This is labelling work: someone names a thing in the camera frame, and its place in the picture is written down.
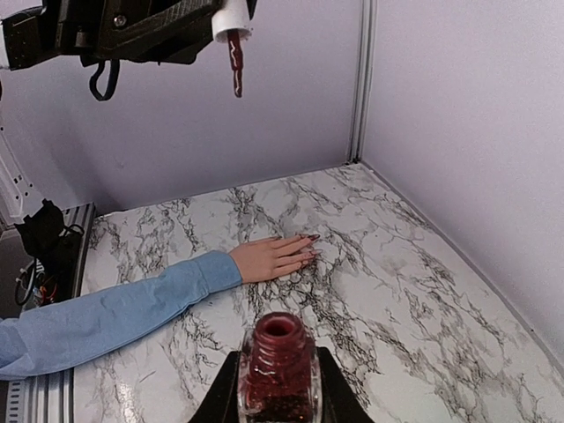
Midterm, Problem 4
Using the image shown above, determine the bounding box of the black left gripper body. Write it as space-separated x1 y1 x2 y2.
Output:
39 0 107 57

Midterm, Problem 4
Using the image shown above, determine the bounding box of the right aluminium frame post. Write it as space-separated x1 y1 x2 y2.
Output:
346 0 378 164

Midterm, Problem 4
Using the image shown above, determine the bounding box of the blue sleeved forearm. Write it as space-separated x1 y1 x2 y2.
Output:
1 252 242 381

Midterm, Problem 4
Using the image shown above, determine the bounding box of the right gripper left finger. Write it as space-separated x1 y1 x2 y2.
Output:
189 351 240 423

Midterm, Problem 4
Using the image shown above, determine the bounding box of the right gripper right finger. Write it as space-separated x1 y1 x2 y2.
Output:
317 347 374 423

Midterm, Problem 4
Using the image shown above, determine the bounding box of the red nail polish bottle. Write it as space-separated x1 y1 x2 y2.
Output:
237 312 323 422

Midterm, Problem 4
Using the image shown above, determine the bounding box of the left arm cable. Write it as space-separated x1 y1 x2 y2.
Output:
78 55 122 102

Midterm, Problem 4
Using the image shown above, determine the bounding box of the mannequin hand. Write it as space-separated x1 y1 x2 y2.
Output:
228 234 320 284

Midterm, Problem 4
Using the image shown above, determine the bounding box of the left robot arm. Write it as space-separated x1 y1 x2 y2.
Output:
1 0 256 309

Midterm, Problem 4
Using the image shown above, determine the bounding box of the white cap with brush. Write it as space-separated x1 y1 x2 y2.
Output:
211 0 252 98

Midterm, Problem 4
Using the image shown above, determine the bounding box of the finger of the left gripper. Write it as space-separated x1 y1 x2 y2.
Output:
122 1 256 64
99 1 222 57

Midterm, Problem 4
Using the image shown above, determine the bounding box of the front aluminium rail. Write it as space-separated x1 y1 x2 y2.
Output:
1 201 95 422

